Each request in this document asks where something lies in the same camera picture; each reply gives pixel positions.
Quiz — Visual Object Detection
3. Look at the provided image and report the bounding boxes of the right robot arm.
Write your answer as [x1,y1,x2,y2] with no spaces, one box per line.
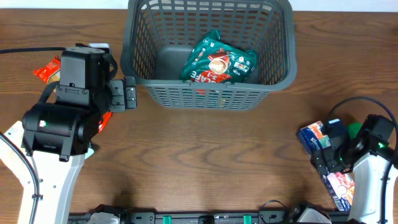
[311,114,397,223]

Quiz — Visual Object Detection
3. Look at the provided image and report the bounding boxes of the green lid spice jar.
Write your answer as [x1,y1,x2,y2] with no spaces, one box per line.
[347,122,362,139]

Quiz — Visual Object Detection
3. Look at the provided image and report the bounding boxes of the teal small tissue packet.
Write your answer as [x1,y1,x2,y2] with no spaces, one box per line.
[85,147,95,159]

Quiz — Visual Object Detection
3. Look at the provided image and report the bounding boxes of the red spaghetti packet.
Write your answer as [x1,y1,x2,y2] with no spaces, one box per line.
[33,56,61,85]

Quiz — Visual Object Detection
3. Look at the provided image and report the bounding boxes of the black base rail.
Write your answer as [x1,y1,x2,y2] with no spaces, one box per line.
[67,205,300,224]

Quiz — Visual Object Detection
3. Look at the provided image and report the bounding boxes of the blue Kleenex tissue pack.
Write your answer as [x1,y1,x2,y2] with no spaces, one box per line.
[297,121,354,212]

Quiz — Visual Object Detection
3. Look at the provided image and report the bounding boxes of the grey plastic basket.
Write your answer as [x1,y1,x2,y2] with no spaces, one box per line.
[121,0,297,110]

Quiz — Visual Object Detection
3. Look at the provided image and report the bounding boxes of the green Nescafe coffee bag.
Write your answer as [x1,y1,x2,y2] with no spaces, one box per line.
[179,30,257,83]

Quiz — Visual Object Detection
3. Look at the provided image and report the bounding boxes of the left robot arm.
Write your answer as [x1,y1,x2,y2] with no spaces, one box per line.
[1,44,137,223]

